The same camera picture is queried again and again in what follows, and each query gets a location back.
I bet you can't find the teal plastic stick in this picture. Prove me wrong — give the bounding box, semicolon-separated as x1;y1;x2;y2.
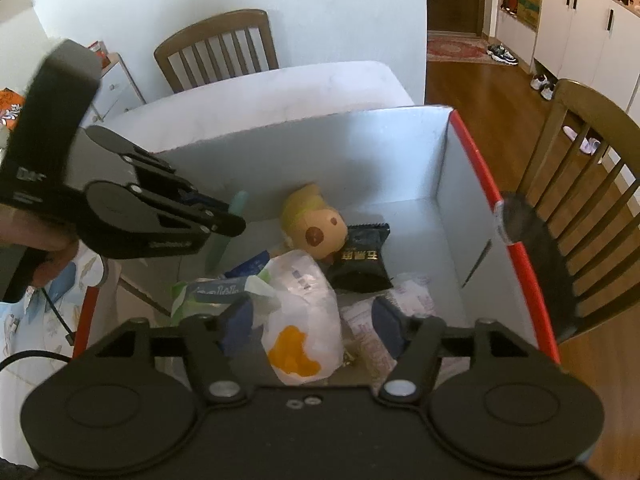
206;190;249;272

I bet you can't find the yellow toy figure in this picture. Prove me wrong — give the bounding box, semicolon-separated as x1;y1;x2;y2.
279;183;349;262

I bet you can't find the pink white snack packet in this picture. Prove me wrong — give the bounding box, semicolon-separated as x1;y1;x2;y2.
341;271;432;382

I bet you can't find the patterned red rug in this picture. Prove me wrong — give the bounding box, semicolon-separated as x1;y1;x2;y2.
426;36;494;64

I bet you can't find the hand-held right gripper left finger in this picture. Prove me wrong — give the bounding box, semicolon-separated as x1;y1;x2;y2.
100;295;254;405

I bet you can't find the black cable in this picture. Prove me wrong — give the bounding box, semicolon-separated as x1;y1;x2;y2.
0;285;77;376

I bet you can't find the person's left hand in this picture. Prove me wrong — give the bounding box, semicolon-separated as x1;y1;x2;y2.
0;207;81;289

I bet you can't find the white shoes pair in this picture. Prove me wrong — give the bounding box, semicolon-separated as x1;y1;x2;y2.
529;73;557;102

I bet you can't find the white sideboard cabinet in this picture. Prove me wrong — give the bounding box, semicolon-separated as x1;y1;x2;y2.
91;52;147;123

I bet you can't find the white blue snack packet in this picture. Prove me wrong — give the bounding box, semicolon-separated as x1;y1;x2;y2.
224;251;272;282

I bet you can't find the dark sneakers pair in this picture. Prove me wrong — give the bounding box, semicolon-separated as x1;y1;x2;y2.
486;43;522;66

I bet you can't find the black snack packet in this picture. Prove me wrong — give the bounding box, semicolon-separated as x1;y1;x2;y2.
326;223;394;294

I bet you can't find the white tall cabinet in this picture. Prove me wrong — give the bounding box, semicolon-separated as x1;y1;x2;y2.
530;0;640;111

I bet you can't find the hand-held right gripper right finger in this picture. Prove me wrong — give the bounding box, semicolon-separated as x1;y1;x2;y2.
374;297;538;403

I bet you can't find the white tissue pack orange patch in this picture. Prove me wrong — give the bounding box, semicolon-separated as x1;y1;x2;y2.
171;250;344;387

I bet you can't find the red cardboard box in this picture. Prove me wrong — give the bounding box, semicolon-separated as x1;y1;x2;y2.
72;104;562;392

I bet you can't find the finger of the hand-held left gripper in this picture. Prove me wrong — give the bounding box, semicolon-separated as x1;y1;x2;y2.
132;185;247;257
125;152;232;212

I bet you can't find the white slippers pair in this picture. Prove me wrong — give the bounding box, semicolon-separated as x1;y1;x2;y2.
561;124;605;157

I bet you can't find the brown slatted wooden chair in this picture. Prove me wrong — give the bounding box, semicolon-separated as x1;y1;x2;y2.
153;9;280;94

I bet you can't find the dark wooden chair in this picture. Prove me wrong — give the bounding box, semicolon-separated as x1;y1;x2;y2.
501;78;640;347

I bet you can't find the green print cardboard box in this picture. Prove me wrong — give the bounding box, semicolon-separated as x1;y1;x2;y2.
510;0;544;24

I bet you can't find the orange snack bag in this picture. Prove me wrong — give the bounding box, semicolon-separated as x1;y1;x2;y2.
0;87;27;130

